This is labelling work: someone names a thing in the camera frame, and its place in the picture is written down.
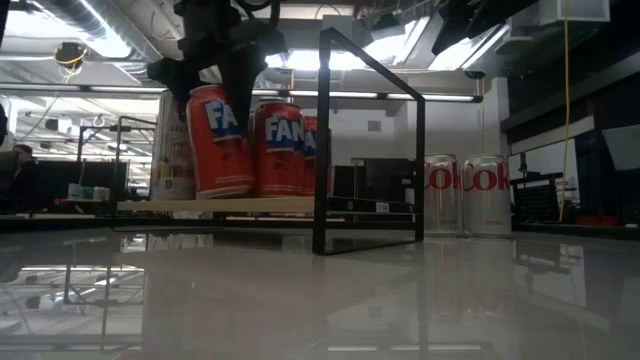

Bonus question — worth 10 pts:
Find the white orange Celsius can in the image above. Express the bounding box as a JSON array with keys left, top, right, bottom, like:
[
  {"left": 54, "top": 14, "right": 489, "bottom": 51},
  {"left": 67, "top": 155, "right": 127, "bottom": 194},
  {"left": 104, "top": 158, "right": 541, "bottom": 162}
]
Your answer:
[{"left": 151, "top": 89, "right": 197, "bottom": 202}]

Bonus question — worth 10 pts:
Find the silver Diet Coke can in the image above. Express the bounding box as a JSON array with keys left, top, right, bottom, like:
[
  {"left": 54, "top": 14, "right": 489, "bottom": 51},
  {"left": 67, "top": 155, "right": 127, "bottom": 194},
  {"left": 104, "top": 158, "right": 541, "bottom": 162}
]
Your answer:
[
  {"left": 423, "top": 153, "right": 465, "bottom": 238},
  {"left": 462, "top": 153, "right": 512, "bottom": 239}
]

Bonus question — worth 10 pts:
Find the black aluminium table frame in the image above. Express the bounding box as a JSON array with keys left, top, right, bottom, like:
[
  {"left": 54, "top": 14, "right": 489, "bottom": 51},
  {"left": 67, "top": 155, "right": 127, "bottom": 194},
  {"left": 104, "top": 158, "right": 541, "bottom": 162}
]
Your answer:
[{"left": 0, "top": 197, "right": 640, "bottom": 241}]

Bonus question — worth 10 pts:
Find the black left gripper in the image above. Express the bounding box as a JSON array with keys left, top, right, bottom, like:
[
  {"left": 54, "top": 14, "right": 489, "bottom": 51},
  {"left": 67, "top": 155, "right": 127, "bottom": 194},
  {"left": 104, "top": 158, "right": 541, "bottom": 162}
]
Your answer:
[{"left": 147, "top": 0, "right": 290, "bottom": 137}]

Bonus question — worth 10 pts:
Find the person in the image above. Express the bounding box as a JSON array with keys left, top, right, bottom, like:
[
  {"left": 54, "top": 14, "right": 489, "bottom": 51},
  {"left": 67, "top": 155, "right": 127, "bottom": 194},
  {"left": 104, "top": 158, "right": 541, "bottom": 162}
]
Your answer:
[{"left": 0, "top": 143, "right": 45, "bottom": 214}]

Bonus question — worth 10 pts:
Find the black cabinet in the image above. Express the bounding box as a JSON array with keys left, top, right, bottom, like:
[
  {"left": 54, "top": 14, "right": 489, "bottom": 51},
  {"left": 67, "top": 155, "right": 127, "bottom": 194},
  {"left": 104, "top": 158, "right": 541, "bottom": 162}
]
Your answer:
[{"left": 332, "top": 157, "right": 417, "bottom": 204}]

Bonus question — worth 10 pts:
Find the black ceiling device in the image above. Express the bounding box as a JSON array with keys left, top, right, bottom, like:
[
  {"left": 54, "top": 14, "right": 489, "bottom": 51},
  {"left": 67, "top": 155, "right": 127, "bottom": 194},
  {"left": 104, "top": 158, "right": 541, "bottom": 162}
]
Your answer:
[{"left": 52, "top": 41, "right": 90, "bottom": 70}]

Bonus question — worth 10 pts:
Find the black monitor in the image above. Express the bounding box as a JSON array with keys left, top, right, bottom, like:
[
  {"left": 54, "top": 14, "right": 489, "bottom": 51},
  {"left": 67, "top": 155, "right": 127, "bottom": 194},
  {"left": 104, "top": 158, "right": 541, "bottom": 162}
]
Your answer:
[{"left": 39, "top": 159, "right": 129, "bottom": 201}]

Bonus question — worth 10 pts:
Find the white whiteboard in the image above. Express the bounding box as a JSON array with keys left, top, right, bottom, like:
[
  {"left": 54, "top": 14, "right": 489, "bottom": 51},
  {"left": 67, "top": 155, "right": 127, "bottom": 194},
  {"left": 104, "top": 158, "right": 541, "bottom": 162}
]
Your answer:
[{"left": 507, "top": 137, "right": 581, "bottom": 204}]

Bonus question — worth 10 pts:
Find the red Fanta soda can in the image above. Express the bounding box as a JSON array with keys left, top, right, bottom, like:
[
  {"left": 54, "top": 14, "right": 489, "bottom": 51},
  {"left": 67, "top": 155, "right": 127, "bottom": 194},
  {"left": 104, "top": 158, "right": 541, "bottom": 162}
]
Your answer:
[
  {"left": 251, "top": 98, "right": 307, "bottom": 198},
  {"left": 303, "top": 115, "right": 333, "bottom": 197},
  {"left": 185, "top": 83, "right": 256, "bottom": 200}
]

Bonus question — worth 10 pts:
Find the white glossy table mat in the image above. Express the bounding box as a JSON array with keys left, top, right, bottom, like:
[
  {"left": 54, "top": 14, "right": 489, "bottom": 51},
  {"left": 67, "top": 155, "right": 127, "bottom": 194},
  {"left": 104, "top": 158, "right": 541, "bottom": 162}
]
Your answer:
[{"left": 0, "top": 227, "right": 640, "bottom": 360}]

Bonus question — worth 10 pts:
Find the white tilted paper sheet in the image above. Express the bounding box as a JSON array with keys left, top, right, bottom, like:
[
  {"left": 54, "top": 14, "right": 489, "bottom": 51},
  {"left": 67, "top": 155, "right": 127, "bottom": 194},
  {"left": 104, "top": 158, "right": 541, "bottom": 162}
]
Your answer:
[{"left": 601, "top": 124, "right": 640, "bottom": 172}]

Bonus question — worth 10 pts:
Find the long ceiling light bar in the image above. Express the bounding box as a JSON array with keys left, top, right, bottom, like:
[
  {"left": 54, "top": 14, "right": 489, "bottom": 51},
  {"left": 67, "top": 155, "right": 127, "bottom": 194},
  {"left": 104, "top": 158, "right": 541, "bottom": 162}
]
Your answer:
[{"left": 0, "top": 82, "right": 485, "bottom": 105}]

